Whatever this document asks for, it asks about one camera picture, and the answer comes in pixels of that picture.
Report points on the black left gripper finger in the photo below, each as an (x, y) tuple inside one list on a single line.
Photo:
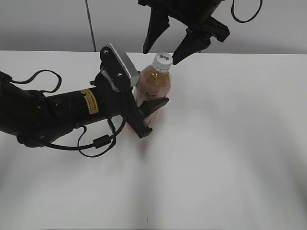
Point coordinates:
[(148, 107)]

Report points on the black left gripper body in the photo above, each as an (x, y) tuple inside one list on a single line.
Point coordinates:
[(114, 97)]

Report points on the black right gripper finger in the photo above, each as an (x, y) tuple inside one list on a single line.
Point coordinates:
[(158, 23), (192, 43)]

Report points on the peach oolong tea bottle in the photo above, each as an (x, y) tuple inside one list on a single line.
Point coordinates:
[(153, 83)]

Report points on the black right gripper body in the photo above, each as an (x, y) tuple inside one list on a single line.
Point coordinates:
[(195, 14)]

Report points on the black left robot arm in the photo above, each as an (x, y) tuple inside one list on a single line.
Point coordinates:
[(37, 120)]

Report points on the white bottle cap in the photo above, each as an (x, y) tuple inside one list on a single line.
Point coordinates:
[(162, 61)]

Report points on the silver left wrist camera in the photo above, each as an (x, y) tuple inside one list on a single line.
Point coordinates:
[(117, 68)]

